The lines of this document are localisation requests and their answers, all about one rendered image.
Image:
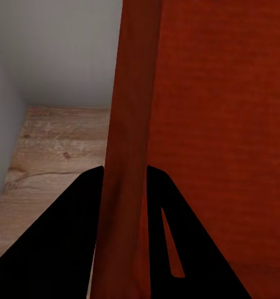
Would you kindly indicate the storage box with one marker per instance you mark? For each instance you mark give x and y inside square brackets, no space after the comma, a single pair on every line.
[196,94]

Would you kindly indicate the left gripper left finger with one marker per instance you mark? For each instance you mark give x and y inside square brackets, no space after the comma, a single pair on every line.
[53,258]

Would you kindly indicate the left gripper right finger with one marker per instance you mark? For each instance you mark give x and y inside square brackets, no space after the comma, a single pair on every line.
[207,274]

